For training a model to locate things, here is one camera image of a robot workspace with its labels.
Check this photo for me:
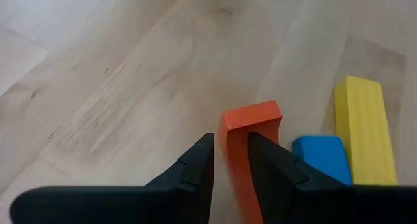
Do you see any blue wooden block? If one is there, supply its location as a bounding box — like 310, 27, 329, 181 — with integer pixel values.
291, 135, 354, 186

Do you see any yellow wooden block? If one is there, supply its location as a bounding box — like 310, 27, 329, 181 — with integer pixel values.
334, 75, 399, 186

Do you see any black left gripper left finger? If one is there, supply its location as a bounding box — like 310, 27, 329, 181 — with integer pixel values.
9, 133, 215, 224

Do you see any orange-red wooden block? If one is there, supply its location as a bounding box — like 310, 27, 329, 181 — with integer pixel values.
217, 100, 283, 224

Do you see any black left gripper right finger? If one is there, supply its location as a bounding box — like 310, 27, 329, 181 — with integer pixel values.
247, 132, 417, 224

